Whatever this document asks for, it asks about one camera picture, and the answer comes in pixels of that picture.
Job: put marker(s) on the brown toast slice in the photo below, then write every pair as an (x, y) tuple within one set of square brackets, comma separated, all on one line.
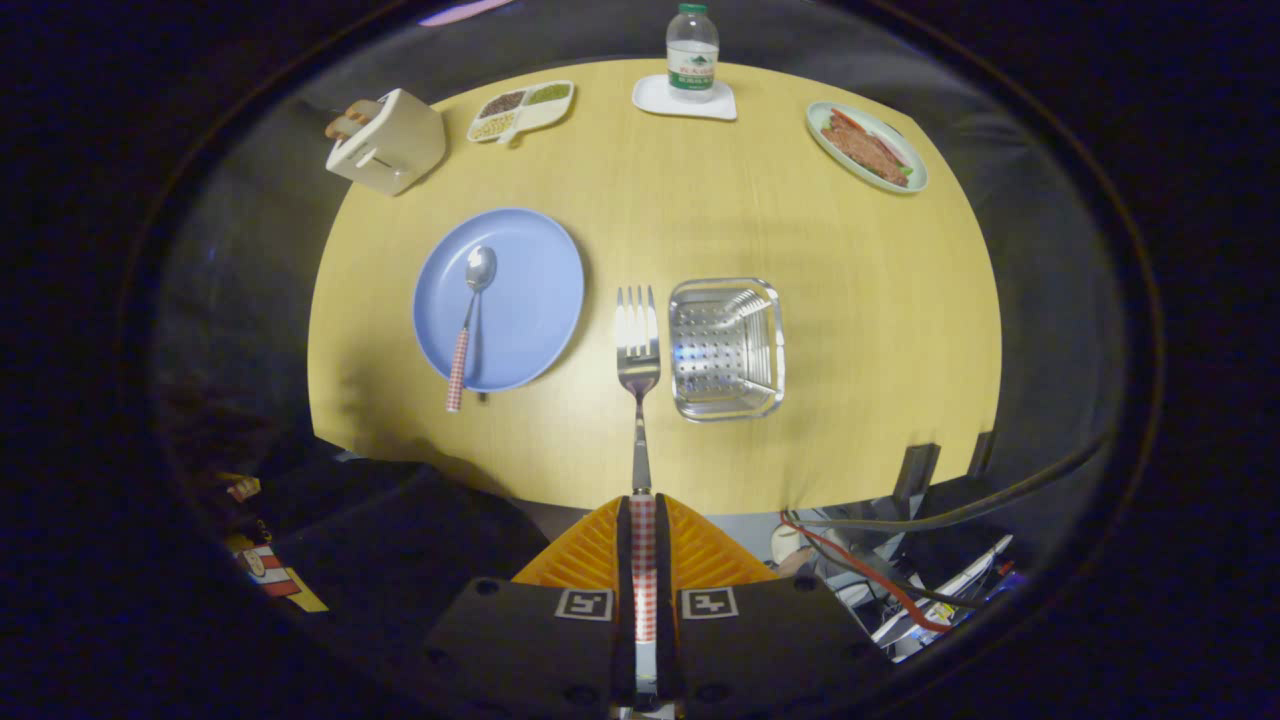
[(365, 109), (340, 127)]

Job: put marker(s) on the clear water bottle green cap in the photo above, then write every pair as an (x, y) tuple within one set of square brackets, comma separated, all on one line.
[(692, 50)]

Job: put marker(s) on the white divided condiment dish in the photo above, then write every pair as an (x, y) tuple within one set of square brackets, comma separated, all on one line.
[(520, 110)]

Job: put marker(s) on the white square coaster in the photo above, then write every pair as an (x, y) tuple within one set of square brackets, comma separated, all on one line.
[(655, 98)]

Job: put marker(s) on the perforated metal basket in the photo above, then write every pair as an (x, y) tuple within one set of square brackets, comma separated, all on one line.
[(725, 350)]

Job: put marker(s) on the cream toaster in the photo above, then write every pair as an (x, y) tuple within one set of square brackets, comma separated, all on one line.
[(395, 150)]

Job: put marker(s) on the blue plate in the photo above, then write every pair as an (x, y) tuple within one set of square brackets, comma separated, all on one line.
[(530, 290)]

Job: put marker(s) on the white desk equipment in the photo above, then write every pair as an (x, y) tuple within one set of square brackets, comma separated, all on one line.
[(950, 590)]

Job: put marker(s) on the green plate of food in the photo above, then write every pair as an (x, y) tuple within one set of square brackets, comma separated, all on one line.
[(865, 148)]

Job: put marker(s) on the black table bracket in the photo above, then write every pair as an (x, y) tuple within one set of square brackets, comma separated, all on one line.
[(981, 455), (915, 470)]

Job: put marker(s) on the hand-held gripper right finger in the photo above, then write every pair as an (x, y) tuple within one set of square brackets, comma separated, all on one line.
[(664, 600)]

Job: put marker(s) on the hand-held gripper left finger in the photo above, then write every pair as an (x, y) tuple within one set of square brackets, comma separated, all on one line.
[(625, 600)]

